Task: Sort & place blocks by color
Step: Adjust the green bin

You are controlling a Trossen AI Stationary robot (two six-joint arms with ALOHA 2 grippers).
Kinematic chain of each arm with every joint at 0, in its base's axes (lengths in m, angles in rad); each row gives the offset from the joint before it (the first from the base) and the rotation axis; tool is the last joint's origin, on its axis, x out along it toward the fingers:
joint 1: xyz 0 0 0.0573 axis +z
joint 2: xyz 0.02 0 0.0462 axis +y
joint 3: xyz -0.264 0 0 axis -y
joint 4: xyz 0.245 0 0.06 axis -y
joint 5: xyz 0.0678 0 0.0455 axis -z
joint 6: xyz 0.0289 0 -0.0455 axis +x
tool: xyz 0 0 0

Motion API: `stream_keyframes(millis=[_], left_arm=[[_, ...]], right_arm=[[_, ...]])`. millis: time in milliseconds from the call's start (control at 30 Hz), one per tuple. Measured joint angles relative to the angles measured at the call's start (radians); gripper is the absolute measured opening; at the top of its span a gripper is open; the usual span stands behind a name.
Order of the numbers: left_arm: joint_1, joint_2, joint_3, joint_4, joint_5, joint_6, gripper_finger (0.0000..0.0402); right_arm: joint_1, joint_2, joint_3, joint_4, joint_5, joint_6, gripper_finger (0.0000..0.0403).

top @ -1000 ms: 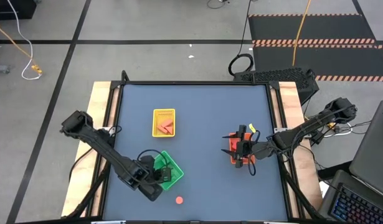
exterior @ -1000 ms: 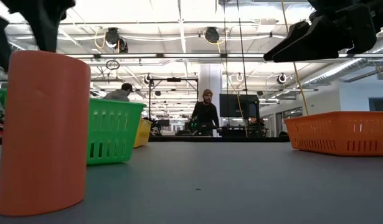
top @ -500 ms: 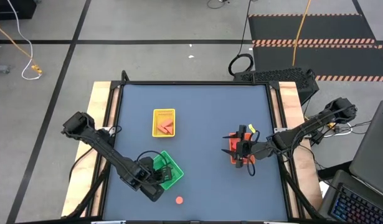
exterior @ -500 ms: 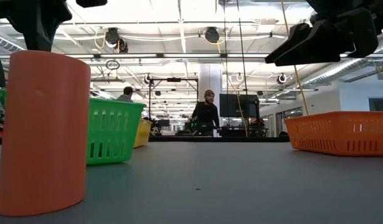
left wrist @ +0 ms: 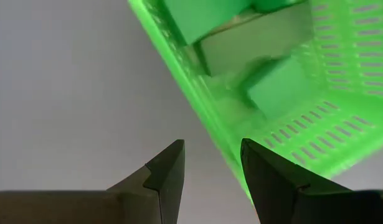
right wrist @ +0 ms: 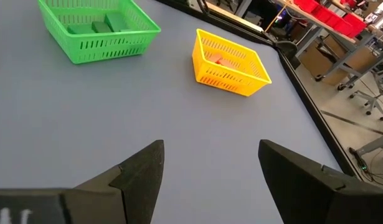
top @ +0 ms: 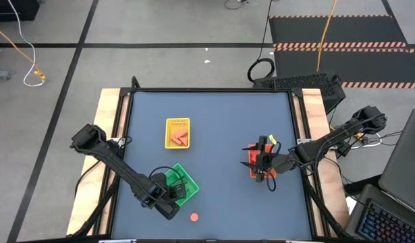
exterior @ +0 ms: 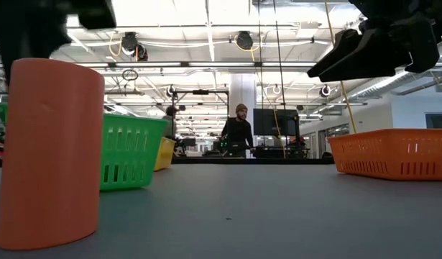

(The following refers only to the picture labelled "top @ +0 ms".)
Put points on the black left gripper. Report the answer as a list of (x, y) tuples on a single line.
[(167, 210)]

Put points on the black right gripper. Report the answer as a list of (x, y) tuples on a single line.
[(278, 163)]

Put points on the red rectangular block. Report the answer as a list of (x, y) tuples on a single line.
[(253, 157)]

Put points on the orange rectangular block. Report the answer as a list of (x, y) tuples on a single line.
[(184, 141)]

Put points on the small orange block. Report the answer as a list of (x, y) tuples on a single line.
[(175, 140)]

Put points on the large orange block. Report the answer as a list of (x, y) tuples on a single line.
[(181, 132)]

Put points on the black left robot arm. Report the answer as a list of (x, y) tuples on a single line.
[(119, 162)]

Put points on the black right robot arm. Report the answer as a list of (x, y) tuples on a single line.
[(328, 141)]

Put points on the green plastic basket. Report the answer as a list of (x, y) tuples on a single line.
[(190, 189)]

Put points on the orange plastic basket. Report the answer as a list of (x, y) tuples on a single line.
[(271, 173)]

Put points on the yellow tag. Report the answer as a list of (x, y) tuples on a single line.
[(272, 138)]

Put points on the orange cylinder block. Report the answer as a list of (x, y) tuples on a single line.
[(194, 217)]

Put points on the yellow plastic basket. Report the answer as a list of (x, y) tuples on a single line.
[(170, 125)]

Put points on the wooden table side plank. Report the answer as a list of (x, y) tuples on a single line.
[(106, 111), (313, 111)]

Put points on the black hazard striped floor mat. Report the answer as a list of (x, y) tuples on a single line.
[(328, 30), (362, 65)]

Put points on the black laptop lit keyboard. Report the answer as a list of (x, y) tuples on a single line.
[(386, 222)]

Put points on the black floor box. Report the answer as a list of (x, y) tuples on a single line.
[(11, 8)]

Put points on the black table frame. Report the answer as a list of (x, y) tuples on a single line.
[(210, 90)]

